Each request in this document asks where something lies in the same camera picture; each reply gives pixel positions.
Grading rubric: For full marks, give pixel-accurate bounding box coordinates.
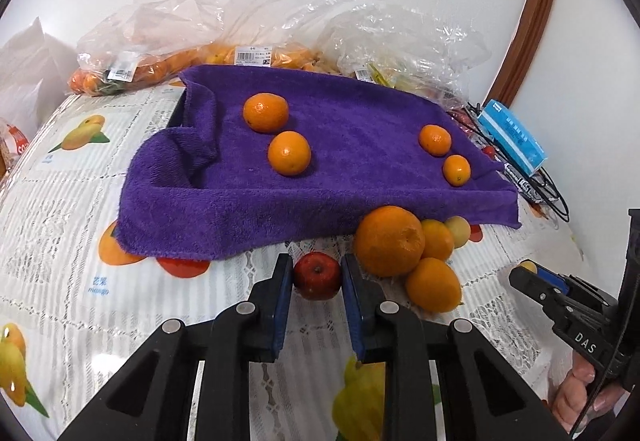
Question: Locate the red and white packet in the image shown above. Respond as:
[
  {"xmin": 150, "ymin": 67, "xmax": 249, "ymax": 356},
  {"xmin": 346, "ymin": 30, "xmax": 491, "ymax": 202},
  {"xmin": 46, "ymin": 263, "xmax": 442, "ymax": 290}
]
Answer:
[{"xmin": 0, "ymin": 118, "xmax": 32, "ymax": 173}]

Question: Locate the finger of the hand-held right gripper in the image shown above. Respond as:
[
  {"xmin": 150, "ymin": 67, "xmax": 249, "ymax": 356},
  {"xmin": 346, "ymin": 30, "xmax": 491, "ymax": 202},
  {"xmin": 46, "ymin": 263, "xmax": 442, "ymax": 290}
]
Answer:
[
  {"xmin": 509, "ymin": 266, "xmax": 567, "ymax": 318},
  {"xmin": 537, "ymin": 267, "xmax": 572, "ymax": 295}
]

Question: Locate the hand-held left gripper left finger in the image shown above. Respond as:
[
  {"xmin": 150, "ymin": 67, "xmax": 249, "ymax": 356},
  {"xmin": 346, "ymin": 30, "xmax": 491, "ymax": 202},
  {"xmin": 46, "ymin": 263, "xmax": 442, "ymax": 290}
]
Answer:
[{"xmin": 57, "ymin": 253, "xmax": 295, "ymax": 441}]

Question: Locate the dark plaid cloth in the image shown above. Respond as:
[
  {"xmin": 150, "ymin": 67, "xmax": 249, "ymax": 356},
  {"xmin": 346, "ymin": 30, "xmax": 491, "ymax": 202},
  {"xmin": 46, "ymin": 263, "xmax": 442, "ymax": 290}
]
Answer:
[{"xmin": 502, "ymin": 161, "xmax": 547, "ymax": 203}]

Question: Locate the white plastic bag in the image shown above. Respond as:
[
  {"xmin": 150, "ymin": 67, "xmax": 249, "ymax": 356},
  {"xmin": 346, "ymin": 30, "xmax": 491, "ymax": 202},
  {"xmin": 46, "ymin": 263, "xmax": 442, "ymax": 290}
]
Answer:
[{"xmin": 0, "ymin": 15, "xmax": 77, "ymax": 133}]

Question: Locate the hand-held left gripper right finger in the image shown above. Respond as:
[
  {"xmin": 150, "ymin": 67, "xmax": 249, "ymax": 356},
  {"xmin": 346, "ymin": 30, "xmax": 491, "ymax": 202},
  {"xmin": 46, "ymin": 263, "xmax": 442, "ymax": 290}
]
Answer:
[{"xmin": 341, "ymin": 252, "xmax": 571, "ymax": 441}]

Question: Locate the red apple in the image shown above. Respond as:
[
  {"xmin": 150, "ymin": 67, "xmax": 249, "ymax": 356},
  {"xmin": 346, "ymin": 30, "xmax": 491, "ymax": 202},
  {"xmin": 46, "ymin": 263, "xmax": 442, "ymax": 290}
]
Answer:
[{"xmin": 292, "ymin": 250, "xmax": 343, "ymax": 301}]

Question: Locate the clear bag of yellow fruit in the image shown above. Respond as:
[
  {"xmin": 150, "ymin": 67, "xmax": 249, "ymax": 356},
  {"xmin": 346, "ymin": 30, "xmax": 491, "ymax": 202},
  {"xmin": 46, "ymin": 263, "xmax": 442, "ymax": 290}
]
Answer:
[{"xmin": 320, "ymin": 3, "xmax": 494, "ymax": 108}]

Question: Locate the person's right hand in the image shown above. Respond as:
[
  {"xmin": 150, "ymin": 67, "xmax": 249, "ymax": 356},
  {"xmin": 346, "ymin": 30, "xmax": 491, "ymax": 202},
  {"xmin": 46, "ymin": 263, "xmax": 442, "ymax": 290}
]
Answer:
[{"xmin": 552, "ymin": 352, "xmax": 627, "ymax": 433}]

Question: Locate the clear bag of tangerines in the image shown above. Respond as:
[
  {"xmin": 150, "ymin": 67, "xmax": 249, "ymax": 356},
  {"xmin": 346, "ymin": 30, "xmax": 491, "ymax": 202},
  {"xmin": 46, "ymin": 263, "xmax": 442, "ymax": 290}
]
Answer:
[{"xmin": 67, "ymin": 0, "xmax": 227, "ymax": 98}]

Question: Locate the orange tangerine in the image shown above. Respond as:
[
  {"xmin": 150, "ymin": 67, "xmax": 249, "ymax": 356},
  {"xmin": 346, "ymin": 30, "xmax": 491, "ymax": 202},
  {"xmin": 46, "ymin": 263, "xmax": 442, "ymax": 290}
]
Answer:
[
  {"xmin": 243, "ymin": 92, "xmax": 290, "ymax": 134},
  {"xmin": 354, "ymin": 205, "xmax": 426, "ymax": 278},
  {"xmin": 418, "ymin": 124, "xmax": 453, "ymax": 157},
  {"xmin": 442, "ymin": 154, "xmax": 472, "ymax": 187},
  {"xmin": 267, "ymin": 130, "xmax": 312, "ymax": 178},
  {"xmin": 420, "ymin": 218, "xmax": 455, "ymax": 262},
  {"xmin": 404, "ymin": 257, "xmax": 463, "ymax": 313}
]

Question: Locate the black wire basket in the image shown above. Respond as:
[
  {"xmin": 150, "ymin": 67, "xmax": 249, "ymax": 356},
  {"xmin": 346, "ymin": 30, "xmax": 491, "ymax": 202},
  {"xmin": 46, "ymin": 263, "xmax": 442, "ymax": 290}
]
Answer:
[{"xmin": 465, "ymin": 101, "xmax": 571, "ymax": 223}]

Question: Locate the brown wooden door frame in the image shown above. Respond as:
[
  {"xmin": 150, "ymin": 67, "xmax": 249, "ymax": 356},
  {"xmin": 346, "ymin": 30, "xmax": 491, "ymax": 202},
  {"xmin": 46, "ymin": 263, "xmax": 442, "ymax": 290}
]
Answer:
[{"xmin": 482, "ymin": 0, "xmax": 566, "ymax": 115}]

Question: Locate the blue tissue pack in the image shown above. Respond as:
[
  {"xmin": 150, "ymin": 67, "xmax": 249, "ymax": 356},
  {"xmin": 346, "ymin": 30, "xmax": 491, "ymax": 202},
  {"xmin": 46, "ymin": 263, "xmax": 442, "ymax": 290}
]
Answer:
[{"xmin": 477, "ymin": 98, "xmax": 549, "ymax": 175}]

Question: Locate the clear bag of red fruit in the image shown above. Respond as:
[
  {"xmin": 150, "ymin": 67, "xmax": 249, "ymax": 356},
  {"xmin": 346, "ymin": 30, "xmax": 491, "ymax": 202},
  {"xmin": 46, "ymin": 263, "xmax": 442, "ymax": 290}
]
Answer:
[{"xmin": 444, "ymin": 106, "xmax": 482, "ymax": 133}]

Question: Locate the purple towel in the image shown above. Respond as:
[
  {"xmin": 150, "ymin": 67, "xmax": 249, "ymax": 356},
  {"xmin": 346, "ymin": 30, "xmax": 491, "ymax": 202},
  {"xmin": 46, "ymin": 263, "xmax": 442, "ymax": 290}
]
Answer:
[{"xmin": 115, "ymin": 64, "xmax": 524, "ymax": 263}]

